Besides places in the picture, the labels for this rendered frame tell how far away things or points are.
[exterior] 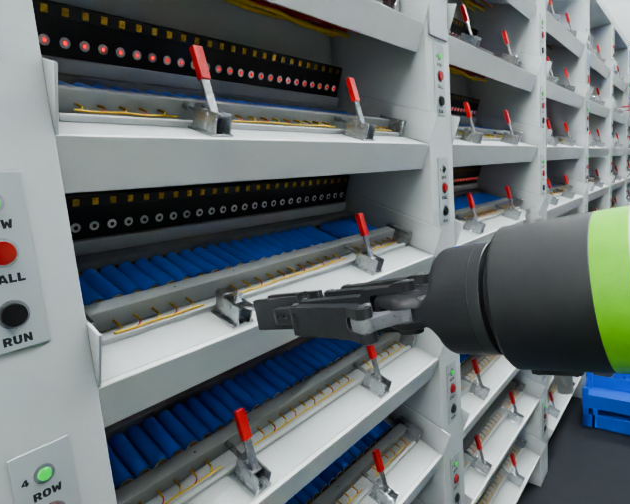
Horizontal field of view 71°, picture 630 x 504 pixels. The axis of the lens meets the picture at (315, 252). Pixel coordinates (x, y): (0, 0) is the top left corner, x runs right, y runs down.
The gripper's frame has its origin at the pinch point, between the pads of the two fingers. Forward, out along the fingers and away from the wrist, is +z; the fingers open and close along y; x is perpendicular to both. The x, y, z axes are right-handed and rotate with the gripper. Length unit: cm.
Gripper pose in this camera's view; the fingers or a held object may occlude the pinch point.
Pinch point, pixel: (289, 310)
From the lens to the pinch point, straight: 43.2
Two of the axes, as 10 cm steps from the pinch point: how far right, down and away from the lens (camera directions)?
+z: -7.4, 1.3, 6.6
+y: 6.4, -1.7, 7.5
